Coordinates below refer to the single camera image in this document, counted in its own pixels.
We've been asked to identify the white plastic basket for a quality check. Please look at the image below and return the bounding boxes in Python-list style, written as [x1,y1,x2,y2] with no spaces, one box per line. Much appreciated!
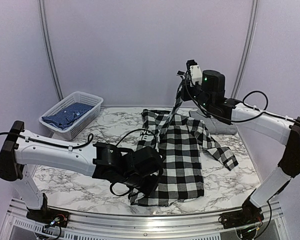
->
[39,91,104,141]

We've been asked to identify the right aluminium corner post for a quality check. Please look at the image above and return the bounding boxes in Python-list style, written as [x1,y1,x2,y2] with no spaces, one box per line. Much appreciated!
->
[231,0,260,98]

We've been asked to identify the blue shirt in basket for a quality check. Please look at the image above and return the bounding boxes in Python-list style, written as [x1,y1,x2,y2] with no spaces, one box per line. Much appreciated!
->
[41,102,93,130]

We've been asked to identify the aluminium front frame rail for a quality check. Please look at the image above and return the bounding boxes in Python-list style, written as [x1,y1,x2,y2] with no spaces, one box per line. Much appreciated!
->
[0,198,290,240]

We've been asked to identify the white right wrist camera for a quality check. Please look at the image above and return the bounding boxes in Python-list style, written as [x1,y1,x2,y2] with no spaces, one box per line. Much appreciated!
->
[186,59,203,87]

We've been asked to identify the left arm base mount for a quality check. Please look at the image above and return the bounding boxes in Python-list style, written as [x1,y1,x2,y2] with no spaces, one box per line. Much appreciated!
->
[26,207,70,228]

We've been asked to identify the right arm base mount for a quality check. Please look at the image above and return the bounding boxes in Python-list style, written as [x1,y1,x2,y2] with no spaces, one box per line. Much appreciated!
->
[218,210,265,229]

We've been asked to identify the black white plaid shirt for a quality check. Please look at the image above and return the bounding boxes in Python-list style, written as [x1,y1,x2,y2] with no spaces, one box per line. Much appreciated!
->
[128,85,239,207]

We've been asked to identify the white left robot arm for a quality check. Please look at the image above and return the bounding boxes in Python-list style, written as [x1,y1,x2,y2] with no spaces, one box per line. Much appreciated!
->
[0,120,163,223]

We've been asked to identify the left aluminium corner post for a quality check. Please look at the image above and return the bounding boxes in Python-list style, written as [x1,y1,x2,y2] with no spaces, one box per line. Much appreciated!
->
[37,0,64,101]

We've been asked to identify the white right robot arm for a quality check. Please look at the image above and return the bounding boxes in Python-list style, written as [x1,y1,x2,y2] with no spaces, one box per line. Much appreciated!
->
[180,65,300,224]

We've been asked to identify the folded grey shirt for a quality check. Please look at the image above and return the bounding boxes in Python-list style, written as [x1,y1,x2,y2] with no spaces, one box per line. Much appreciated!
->
[189,110,238,135]

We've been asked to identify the aluminium corner post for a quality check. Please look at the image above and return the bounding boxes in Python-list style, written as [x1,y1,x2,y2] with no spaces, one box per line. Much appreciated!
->
[231,0,260,98]
[37,0,64,101]

